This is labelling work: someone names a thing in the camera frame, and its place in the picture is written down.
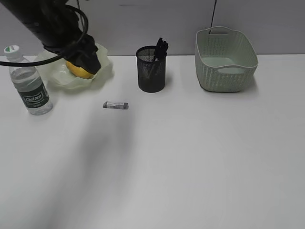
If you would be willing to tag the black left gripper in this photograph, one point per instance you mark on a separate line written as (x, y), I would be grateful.
(77, 48)

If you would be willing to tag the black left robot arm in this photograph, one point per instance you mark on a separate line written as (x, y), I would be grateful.
(62, 30)

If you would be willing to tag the pale green wavy glass bowl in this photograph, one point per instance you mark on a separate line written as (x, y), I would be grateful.
(58, 74)

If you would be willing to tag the grey white eraser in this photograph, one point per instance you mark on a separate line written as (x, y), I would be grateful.
(115, 105)

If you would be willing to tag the black marker pen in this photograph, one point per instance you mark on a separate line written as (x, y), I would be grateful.
(165, 49)
(160, 49)

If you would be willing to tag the yellow mango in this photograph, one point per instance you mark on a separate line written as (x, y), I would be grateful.
(78, 71)

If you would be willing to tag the black mesh pen holder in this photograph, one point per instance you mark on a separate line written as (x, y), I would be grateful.
(151, 72)

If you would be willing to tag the clear water bottle green label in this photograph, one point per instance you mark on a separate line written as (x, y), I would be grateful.
(31, 89)

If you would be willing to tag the pale green woven plastic basket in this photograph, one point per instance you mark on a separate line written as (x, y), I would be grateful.
(225, 60)

